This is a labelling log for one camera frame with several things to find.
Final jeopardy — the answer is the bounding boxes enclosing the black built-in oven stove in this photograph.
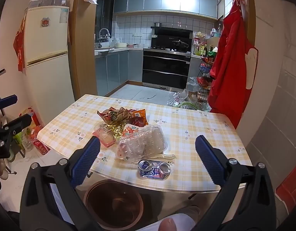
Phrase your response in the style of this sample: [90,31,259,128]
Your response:
[142,48,193,90]

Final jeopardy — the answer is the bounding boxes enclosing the black range hood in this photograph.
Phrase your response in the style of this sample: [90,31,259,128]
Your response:
[150,26,194,39]

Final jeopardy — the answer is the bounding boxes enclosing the brown round trash bin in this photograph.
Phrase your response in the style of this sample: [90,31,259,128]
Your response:
[83,179,145,230]

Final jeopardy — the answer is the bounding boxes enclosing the red clear plastic snack bag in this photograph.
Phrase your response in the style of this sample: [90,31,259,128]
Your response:
[93,123,117,149]

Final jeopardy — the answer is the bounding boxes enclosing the grey lower kitchen cabinets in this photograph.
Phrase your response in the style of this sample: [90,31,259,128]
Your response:
[94,50,144,97]

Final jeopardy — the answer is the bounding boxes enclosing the orange snack packet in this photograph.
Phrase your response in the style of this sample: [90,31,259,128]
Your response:
[127,109,149,127]

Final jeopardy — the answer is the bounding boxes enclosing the chrome kitchen faucet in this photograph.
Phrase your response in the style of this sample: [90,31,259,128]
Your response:
[98,28,111,42]

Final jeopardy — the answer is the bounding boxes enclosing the wire rack with groceries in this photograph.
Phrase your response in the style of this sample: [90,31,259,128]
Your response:
[192,28,221,109]

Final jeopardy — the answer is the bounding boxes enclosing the orange floral paper cup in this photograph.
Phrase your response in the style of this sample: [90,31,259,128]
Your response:
[121,124,142,138]

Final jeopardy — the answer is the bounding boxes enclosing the red hanging wall decoration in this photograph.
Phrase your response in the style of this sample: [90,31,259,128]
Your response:
[13,17,27,73]

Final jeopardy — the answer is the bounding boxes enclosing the wooden door frame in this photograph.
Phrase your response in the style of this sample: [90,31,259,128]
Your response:
[67,0,257,126]

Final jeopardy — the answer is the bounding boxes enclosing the clear plastic clamshell box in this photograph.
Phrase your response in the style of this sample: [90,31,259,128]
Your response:
[115,124,168,163]

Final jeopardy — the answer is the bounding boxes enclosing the snack bags on floor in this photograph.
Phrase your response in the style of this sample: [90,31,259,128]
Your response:
[13,107,51,156]

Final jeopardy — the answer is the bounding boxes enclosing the red apron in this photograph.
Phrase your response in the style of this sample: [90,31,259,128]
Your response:
[208,0,259,130]

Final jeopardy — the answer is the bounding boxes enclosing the yellow checked tablecloth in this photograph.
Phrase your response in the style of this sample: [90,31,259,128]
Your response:
[37,94,248,193]

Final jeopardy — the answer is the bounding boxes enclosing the clear plastic bags heap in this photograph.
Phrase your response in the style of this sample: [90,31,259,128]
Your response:
[166,76,211,111]

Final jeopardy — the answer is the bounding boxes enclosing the grey upper kitchen cabinets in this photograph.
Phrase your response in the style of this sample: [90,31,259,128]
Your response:
[113,0,219,19]

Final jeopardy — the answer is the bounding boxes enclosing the gold foil wrapper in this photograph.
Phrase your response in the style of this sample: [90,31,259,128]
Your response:
[107,122,130,139]

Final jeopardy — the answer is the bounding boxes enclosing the red box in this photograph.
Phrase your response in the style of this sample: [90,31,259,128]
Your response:
[275,166,296,208]

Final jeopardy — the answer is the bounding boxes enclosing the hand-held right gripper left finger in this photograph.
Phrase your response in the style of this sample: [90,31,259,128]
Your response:
[19,136,103,231]

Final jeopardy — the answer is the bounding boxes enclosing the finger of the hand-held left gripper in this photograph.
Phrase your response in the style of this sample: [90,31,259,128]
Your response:
[0,113,33,140]
[0,95,18,113]

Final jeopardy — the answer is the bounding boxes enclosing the red snack wrapper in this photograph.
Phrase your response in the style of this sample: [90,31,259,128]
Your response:
[97,106,132,126]

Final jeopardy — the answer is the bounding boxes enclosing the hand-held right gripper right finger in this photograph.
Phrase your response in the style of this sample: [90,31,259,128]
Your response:
[194,135,277,231]

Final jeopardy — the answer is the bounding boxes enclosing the crushed blue drink can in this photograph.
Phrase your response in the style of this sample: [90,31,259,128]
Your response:
[138,159,173,181]

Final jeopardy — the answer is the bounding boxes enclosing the black wok with lid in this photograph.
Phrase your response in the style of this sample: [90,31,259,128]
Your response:
[172,40,190,49]

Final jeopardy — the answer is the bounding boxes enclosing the cream two-door refrigerator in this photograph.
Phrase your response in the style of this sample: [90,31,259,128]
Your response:
[24,5,75,126]

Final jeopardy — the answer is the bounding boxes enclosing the grey kitchen cabinets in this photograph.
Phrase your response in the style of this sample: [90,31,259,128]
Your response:
[94,50,144,97]
[113,0,219,19]

